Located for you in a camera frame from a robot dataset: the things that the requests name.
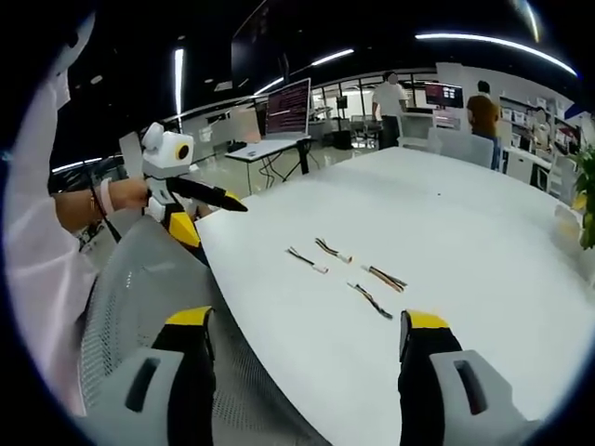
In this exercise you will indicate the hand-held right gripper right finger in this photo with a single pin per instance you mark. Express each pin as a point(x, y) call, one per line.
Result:
point(427, 371)

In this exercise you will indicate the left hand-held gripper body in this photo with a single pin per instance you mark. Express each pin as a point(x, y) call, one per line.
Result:
point(162, 155)

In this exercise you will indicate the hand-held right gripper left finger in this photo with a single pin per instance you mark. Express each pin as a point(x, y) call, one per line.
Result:
point(186, 371)

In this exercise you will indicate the person's left hand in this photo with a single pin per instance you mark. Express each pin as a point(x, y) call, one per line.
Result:
point(130, 192)

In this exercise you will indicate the grey mesh office chair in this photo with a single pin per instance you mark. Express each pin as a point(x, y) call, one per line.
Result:
point(139, 279)

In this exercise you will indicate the pink wristband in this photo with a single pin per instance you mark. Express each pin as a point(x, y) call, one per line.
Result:
point(106, 195)

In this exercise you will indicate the white folding desk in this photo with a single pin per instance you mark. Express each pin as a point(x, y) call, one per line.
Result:
point(262, 151)

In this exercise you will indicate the large computer monitor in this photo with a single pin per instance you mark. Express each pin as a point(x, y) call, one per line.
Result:
point(288, 109)

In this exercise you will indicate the person's pale shirt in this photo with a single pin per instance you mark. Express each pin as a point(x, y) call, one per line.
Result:
point(37, 232)

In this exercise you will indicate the white chair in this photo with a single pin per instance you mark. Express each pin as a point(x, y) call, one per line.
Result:
point(465, 146)

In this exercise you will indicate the green potted plant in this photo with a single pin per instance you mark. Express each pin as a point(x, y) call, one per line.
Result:
point(586, 186)

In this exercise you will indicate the small computer monitor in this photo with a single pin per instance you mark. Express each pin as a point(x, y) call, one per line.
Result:
point(444, 95)

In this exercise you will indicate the white storage shelf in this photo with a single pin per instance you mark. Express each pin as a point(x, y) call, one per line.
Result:
point(525, 114)

